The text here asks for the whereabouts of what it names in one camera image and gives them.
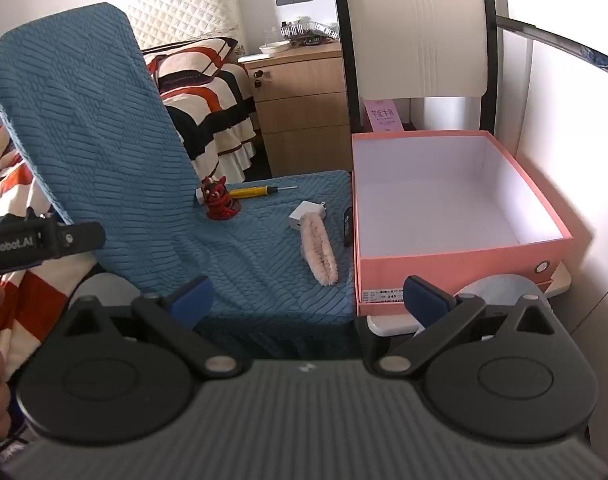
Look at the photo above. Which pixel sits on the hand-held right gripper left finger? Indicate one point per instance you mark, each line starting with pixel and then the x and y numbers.
pixel 194 299

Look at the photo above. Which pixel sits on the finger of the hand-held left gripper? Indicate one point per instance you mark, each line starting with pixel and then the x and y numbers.
pixel 81 237

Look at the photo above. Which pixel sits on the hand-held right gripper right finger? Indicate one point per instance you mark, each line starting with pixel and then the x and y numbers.
pixel 423 296

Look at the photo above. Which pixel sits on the red figurine toy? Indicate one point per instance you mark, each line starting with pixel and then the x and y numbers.
pixel 220 201

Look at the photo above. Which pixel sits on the orange box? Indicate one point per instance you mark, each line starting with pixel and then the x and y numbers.
pixel 433 195

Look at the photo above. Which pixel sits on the small black device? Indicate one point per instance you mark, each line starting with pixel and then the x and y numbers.
pixel 348 227

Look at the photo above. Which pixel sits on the white charger plug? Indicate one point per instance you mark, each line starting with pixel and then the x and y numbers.
pixel 304 214

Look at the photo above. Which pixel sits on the blue knitted cloth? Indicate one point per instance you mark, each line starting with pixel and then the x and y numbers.
pixel 109 135

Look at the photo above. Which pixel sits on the striped bedspread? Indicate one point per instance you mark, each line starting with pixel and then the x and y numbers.
pixel 209 105

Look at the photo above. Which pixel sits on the pink milk carton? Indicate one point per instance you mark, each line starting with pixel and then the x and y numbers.
pixel 383 115

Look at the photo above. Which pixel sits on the striped pillow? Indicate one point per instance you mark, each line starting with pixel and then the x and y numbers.
pixel 189 57

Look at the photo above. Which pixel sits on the wooden nightstand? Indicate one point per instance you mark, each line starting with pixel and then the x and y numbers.
pixel 304 110

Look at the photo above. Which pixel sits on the nightstand keys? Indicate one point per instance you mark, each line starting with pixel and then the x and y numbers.
pixel 259 79

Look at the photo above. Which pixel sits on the cream quilted headboard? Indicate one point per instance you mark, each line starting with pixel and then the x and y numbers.
pixel 184 7

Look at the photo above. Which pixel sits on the white black framed chair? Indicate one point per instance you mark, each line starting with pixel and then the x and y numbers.
pixel 423 35

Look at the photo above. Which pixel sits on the white bowl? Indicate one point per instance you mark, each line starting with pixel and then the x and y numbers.
pixel 273 48

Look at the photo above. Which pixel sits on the clear drinking glass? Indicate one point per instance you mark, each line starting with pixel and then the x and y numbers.
pixel 270 36

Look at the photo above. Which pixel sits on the clear plastic tray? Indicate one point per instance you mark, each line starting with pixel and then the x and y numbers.
pixel 309 31

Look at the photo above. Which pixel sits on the curved black rail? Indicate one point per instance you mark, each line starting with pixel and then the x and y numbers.
pixel 568 42

